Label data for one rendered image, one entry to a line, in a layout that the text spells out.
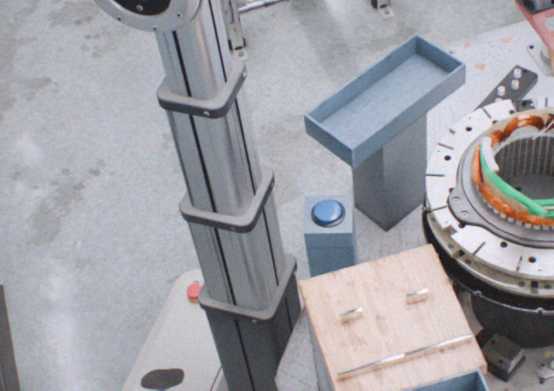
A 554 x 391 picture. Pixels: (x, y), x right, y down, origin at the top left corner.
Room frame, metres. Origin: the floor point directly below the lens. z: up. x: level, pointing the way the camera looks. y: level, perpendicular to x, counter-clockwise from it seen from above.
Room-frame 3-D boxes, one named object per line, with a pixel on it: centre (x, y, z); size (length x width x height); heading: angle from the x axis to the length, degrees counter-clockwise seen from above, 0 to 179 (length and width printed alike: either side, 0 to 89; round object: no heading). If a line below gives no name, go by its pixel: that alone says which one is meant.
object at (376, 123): (1.15, -0.19, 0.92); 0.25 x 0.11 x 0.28; 124
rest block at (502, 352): (0.80, -0.29, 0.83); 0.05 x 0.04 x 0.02; 40
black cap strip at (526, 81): (1.35, -0.45, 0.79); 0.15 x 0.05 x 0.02; 132
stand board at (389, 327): (0.74, -0.11, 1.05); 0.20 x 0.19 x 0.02; 7
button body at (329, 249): (0.96, -0.07, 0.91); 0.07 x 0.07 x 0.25; 79
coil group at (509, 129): (0.98, -0.35, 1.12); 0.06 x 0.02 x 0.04; 102
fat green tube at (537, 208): (0.86, -0.30, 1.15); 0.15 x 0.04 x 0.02; 12
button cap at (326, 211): (0.96, -0.07, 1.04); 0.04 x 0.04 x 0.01
